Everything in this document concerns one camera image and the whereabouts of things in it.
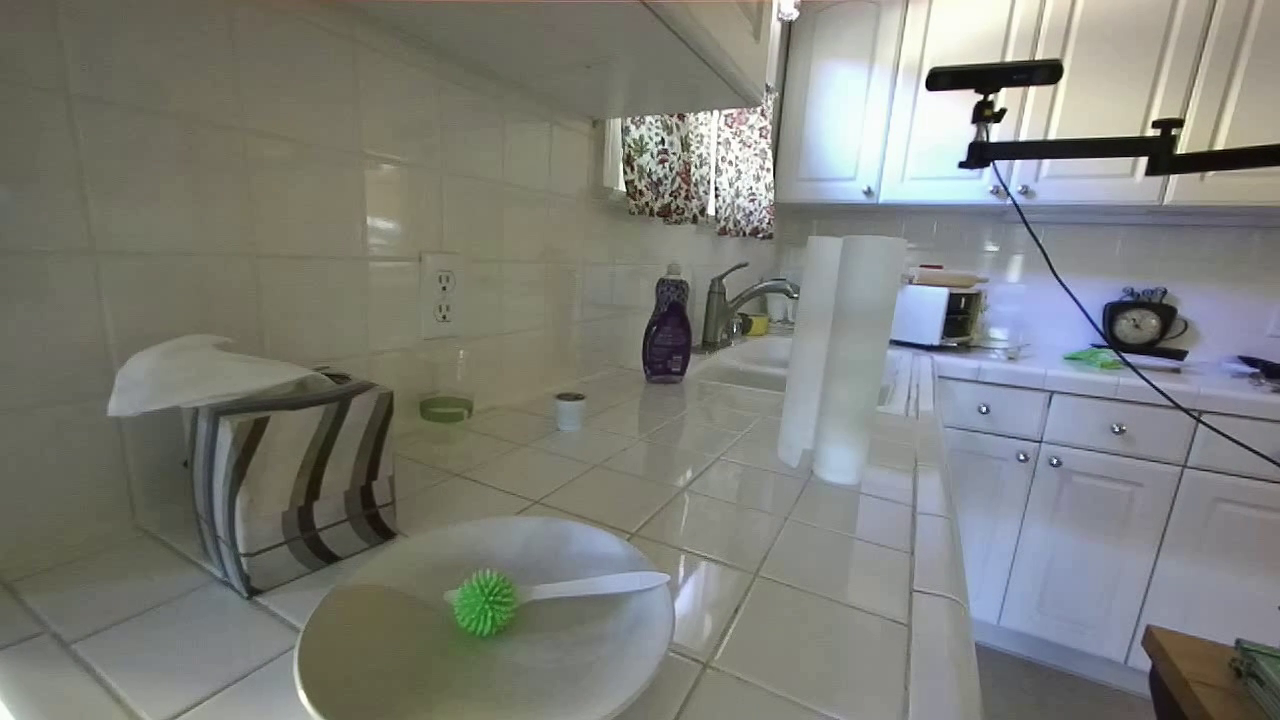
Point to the wall power outlet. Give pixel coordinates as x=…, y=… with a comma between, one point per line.
x=438, y=297

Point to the white toaster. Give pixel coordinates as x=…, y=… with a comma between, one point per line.
x=939, y=312

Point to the purple dish soap bottle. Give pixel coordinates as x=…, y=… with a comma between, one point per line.
x=669, y=332

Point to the white shallow bowl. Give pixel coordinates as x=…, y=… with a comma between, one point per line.
x=381, y=647

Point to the green rimmed glass cup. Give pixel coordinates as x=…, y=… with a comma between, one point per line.
x=448, y=394

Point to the green spiky ball brush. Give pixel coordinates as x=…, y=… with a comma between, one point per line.
x=488, y=602

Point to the floral window curtain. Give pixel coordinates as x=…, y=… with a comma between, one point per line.
x=700, y=168

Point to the white paper towel roll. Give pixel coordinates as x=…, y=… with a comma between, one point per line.
x=838, y=355

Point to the black kitchen scale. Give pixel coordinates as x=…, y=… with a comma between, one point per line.
x=1144, y=322

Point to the chrome kitchen faucet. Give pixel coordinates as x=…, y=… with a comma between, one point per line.
x=722, y=305

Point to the small white cup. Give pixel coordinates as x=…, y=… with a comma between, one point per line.
x=571, y=408

